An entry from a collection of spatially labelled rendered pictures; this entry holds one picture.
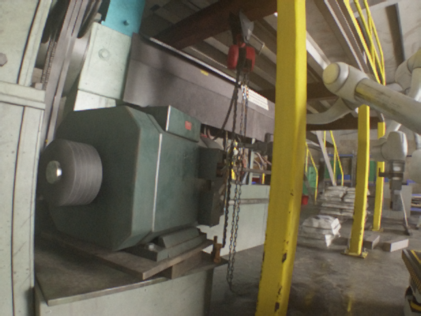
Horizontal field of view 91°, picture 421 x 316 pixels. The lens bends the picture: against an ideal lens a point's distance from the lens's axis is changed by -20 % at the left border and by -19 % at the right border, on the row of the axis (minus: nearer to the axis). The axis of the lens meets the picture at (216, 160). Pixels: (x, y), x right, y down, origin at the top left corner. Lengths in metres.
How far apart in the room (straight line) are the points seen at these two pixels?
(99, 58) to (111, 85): 0.17
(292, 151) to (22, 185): 0.88
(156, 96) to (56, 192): 1.04
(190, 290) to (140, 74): 1.23
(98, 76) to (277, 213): 1.18
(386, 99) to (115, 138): 0.93
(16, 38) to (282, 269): 1.18
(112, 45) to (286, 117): 1.11
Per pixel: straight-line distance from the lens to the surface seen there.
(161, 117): 0.85
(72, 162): 0.74
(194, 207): 1.05
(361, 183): 2.57
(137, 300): 0.95
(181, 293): 1.07
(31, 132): 0.80
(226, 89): 2.17
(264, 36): 2.52
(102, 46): 1.59
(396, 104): 0.99
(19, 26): 0.93
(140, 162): 0.73
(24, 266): 0.85
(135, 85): 1.58
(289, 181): 0.93
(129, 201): 0.73
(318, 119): 1.40
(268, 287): 1.03
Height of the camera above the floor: 0.66
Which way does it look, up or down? 4 degrees up
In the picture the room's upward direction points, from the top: 5 degrees clockwise
